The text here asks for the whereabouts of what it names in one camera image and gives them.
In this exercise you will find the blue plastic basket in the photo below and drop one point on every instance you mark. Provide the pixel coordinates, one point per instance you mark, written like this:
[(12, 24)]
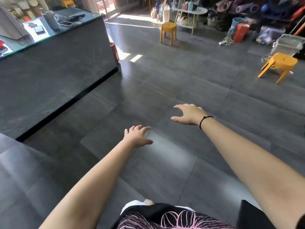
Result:
[(238, 21)]

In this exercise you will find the clear plastic bag bundle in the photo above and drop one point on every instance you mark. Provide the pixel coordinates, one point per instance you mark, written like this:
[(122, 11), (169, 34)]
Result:
[(270, 35)]

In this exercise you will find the person's right hand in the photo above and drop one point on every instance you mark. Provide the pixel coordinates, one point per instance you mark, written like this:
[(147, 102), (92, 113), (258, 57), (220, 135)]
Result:
[(190, 114)]

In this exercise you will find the red shopping bag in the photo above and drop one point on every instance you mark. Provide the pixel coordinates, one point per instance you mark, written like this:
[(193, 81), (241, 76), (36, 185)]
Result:
[(241, 32)]

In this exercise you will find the dark grey glass-top counter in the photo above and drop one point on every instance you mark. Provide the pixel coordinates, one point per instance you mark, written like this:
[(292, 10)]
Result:
[(54, 76)]

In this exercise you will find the black tablet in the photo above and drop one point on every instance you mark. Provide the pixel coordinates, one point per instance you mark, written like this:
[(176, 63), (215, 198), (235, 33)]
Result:
[(39, 30)]

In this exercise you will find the person's left hand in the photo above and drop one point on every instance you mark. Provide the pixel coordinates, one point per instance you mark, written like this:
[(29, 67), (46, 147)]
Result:
[(137, 138)]

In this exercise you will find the person's black patterned clothing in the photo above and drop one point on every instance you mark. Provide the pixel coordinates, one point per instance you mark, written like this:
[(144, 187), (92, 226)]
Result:
[(155, 212)]

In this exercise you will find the white oval table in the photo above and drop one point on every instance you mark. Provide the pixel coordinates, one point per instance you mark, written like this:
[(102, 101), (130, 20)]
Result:
[(200, 10)]

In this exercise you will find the white paper bag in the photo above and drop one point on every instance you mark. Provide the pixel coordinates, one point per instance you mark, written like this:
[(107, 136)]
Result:
[(166, 14)]

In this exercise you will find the red fire extinguisher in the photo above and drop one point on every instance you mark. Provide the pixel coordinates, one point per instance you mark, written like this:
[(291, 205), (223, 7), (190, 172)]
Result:
[(114, 52)]

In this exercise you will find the yellow plastic stool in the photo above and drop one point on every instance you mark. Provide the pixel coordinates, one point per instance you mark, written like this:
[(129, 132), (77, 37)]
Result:
[(67, 1), (282, 60), (168, 27)]

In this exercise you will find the person's left forearm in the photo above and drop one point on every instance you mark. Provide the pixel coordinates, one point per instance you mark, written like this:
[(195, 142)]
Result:
[(95, 183)]

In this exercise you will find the person's right forearm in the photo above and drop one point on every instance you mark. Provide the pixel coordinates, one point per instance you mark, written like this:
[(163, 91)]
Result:
[(250, 164)]

